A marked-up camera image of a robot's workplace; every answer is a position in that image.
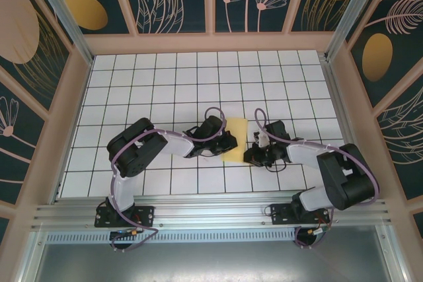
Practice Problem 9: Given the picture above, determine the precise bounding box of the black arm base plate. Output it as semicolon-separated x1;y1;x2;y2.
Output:
270;202;332;227
95;205;155;229

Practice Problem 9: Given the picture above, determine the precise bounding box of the yellow cloth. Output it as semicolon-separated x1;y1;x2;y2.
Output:
221;116;250;164

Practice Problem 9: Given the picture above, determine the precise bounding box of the aluminium table edge rail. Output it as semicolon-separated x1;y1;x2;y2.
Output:
321;57;376;201

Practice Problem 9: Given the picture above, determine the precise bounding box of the galvanised metal sheet panel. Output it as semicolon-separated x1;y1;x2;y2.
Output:
18;224;409;282

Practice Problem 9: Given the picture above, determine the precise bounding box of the slotted metal cable duct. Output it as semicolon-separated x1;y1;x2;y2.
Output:
46;231;298;244

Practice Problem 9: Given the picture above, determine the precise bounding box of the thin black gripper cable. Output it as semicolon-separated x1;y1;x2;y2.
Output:
264;159;288;174

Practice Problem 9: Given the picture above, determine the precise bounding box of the aluminium frame post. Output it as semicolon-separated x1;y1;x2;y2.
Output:
25;0;96;67
325;0;387;62

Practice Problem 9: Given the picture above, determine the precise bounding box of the long aluminium mounting rail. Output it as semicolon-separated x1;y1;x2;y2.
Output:
31;195;396;230

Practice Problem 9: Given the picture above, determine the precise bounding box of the purple camera cable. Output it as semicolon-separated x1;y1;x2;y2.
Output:
110;106;229;254
254;108;380;250

